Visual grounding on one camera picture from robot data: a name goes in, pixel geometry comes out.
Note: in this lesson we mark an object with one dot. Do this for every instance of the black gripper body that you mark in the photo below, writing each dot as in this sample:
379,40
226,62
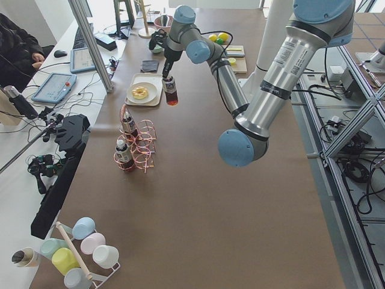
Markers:
169,62

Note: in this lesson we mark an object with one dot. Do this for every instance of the tea bottle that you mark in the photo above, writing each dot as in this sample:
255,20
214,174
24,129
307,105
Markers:
128,125
170,90
124,156

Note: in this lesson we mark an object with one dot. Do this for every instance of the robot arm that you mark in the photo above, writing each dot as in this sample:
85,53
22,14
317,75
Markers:
294,31

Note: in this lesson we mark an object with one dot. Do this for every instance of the cream rabbit tray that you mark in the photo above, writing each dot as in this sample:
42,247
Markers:
155,79

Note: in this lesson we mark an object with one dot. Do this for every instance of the green bowl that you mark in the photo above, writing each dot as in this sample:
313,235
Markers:
154,47

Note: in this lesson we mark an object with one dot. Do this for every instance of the grey folded cloth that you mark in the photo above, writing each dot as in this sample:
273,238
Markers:
149,66

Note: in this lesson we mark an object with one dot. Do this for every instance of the white round plate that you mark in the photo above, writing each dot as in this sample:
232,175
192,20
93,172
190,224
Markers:
152,93

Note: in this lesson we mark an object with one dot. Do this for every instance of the wooden stand with round base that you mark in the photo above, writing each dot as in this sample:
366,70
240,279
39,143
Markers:
145,32

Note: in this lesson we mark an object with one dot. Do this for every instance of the pink ice bowl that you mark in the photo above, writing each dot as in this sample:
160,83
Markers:
158,25

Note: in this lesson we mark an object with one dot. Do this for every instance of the steel ice scoop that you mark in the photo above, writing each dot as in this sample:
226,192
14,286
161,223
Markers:
164,19

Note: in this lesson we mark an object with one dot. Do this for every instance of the whole lemon lower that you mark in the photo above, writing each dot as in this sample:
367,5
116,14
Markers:
213,37

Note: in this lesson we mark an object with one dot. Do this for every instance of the whole lemon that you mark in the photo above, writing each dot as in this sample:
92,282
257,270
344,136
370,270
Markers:
213,37
223,36

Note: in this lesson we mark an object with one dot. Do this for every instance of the whole lemon upper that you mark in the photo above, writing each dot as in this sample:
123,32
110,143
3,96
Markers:
223,36

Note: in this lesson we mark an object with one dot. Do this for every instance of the steel muddler black tip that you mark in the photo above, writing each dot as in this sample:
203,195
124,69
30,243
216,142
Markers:
235,54

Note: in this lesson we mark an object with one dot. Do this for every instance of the half lemon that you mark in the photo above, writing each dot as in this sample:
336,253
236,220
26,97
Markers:
232,61

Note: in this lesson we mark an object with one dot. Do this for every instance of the wooden cutting board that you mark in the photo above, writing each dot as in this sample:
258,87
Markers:
240,67

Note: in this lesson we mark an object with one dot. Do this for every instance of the blue teach pendant far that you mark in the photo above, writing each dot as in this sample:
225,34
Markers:
81,60

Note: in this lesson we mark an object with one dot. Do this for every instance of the blue teach pendant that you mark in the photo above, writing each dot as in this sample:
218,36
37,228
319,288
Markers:
81,60
55,88

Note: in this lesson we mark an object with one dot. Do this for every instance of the black keyboard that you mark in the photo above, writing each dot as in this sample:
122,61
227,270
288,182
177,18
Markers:
79,40

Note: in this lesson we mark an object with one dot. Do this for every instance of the blue teach pendant near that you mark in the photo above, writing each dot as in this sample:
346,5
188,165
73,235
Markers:
55,88

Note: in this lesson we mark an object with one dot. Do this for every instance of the computer mouse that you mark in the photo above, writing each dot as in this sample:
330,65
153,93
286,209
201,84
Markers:
60,53

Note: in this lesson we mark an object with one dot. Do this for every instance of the black monitor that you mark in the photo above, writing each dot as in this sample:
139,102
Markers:
69,137

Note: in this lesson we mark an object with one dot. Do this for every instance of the seated person in black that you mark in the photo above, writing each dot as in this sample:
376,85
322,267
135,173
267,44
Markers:
21,55

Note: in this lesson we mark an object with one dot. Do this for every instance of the black thermos bottle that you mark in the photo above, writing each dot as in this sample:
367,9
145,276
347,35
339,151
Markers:
20,103

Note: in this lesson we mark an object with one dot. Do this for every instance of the pink cup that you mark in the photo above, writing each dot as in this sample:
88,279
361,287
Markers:
90,243

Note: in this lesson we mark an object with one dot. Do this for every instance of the white cup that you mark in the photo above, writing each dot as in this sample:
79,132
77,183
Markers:
106,256

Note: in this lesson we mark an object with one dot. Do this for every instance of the mint green cup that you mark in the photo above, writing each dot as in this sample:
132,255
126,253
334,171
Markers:
50,246

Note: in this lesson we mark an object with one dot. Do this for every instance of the yellow cup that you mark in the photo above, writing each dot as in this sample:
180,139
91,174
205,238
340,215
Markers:
64,260

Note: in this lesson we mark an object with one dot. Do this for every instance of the grey blue cup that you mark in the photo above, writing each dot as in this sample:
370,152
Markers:
75,279

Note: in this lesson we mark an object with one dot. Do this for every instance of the glazed ring donut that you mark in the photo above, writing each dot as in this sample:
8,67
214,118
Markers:
139,92

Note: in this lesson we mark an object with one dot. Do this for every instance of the aluminium frame post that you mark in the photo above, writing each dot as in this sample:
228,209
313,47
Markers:
81,19

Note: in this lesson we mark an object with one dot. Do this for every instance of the copper wire bottle rack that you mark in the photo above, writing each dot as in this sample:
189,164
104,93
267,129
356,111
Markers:
143,145

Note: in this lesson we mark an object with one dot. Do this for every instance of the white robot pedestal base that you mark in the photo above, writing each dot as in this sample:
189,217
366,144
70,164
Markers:
273,36

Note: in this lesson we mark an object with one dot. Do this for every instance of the white wire cup rack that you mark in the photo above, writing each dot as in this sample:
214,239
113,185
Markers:
93,272

